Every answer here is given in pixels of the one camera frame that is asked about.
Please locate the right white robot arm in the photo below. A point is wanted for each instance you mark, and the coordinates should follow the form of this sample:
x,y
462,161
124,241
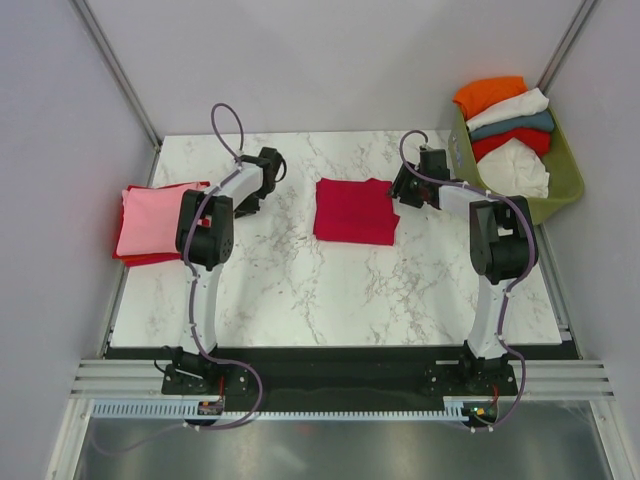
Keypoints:
x,y
503,249

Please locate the left aluminium frame post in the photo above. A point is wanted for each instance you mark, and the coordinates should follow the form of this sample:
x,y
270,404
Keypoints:
x,y
107,53

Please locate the crumpled white shirt in bin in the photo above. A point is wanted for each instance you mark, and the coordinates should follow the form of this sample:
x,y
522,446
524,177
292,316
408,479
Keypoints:
x,y
514,169

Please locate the aluminium frame post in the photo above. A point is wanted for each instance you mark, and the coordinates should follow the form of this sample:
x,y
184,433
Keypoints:
x,y
568,41
107,53

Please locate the white slotted cable duct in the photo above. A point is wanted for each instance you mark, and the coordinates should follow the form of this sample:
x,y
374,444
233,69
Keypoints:
x,y
200,411

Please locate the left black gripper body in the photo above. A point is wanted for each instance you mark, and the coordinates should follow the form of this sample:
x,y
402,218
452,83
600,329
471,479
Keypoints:
x,y
251,206

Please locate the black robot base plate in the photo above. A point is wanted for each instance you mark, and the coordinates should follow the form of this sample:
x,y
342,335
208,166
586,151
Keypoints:
x,y
350,378

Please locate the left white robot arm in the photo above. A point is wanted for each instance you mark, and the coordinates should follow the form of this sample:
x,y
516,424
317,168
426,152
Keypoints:
x,y
205,238

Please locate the right aluminium frame post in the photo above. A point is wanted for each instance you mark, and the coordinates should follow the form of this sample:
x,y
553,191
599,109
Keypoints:
x,y
568,41

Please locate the white folded shirt in bin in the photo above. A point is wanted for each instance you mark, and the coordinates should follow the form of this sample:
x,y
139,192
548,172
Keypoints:
x,y
529,103

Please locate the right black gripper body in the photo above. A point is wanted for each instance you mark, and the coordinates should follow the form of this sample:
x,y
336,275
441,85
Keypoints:
x,y
409,188

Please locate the olive green plastic bin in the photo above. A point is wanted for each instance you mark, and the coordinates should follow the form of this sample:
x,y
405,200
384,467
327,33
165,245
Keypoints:
x,y
566,184

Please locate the crimson red t shirt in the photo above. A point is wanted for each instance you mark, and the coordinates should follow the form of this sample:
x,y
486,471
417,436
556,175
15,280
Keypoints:
x,y
356,212

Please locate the teal shirt in bin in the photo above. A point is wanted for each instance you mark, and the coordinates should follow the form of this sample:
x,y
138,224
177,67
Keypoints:
x,y
542,121

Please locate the orange t shirt in bin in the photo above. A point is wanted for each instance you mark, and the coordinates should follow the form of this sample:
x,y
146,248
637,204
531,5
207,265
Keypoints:
x,y
479,95

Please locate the pink t shirt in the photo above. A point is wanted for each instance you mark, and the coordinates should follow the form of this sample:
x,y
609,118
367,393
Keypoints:
x,y
150,220

